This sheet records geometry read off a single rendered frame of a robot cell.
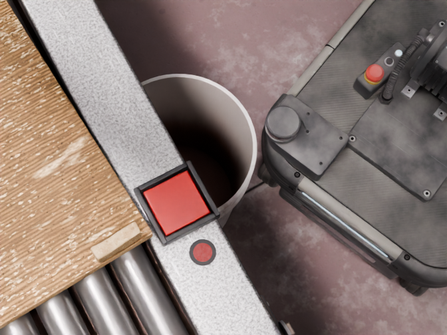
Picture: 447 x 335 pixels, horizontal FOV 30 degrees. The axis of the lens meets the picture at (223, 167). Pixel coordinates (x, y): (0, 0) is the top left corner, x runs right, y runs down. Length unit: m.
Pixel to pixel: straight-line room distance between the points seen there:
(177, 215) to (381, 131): 0.86
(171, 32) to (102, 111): 1.07
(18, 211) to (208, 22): 1.21
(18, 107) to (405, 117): 0.98
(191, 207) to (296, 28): 1.19
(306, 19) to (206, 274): 1.25
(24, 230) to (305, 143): 0.85
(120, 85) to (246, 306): 0.31
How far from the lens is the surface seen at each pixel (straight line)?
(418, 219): 1.75
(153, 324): 0.97
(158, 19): 2.11
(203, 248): 0.98
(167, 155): 1.01
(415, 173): 1.76
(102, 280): 0.98
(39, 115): 1.02
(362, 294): 1.94
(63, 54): 1.07
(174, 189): 0.99
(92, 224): 0.98
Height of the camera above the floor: 1.88
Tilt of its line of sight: 73 degrees down
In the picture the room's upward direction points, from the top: 9 degrees clockwise
